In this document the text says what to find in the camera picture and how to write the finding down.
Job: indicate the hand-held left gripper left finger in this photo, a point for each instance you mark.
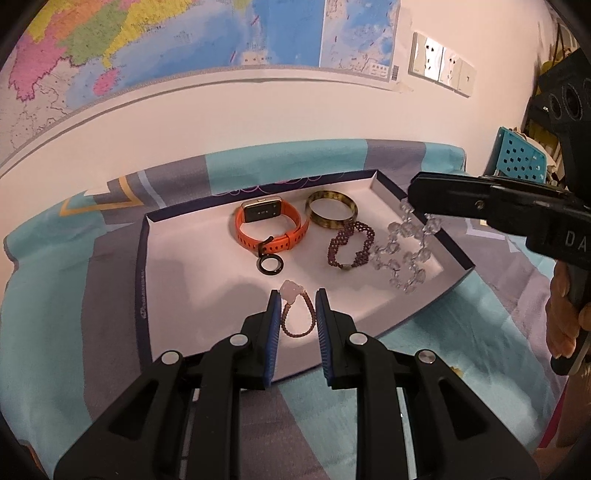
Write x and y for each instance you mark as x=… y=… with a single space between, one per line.
x=272 y=341

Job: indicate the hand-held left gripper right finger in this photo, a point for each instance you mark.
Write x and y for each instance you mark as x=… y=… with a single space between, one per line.
x=323 y=337

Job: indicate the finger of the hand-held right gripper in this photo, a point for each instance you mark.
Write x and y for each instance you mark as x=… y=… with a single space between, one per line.
x=452 y=196

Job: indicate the dark blue shallow box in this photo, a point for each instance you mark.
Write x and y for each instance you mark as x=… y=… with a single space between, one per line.
x=194 y=277

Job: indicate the tortoiseshell bangle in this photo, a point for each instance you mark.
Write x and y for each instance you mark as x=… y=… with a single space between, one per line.
x=318 y=220

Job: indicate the orange smartwatch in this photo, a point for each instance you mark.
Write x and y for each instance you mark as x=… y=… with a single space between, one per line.
x=263 y=210

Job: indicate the person's right forearm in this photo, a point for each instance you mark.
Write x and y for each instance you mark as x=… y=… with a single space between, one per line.
x=575 y=415

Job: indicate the person's right hand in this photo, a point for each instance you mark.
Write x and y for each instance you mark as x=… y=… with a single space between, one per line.
x=561 y=323

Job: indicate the turquoise perforated plastic basket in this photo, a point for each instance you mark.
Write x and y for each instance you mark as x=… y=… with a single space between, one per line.
x=519 y=154

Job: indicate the white wall socket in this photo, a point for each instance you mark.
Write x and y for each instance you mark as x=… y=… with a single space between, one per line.
x=449 y=67
x=465 y=78
x=425 y=55

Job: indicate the colourful wall map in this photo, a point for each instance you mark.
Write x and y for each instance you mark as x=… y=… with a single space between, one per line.
x=138 y=37

